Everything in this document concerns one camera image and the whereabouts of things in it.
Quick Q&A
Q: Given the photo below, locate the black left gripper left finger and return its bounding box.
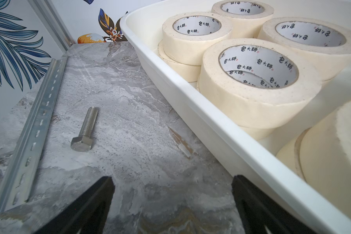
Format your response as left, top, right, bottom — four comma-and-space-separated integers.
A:
35, 176, 115, 234

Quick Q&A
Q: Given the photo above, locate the cream tape roll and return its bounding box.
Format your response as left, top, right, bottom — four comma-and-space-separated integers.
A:
211, 1, 274, 39
158, 41, 201, 82
162, 12, 233, 65
258, 17, 351, 85
199, 39, 322, 129
300, 101, 351, 219

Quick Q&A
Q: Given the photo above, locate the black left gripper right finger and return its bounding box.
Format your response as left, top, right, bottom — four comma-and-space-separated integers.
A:
232, 175, 315, 234

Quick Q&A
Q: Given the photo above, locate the steel hex bolt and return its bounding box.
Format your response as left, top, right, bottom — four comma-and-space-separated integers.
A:
71, 107, 99, 152

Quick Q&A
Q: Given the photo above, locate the perforated metal DIN rail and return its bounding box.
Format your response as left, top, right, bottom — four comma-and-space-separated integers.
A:
0, 56, 68, 213

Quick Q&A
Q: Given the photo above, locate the white plastic storage tray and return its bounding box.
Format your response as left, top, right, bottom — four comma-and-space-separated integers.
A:
121, 1, 351, 234

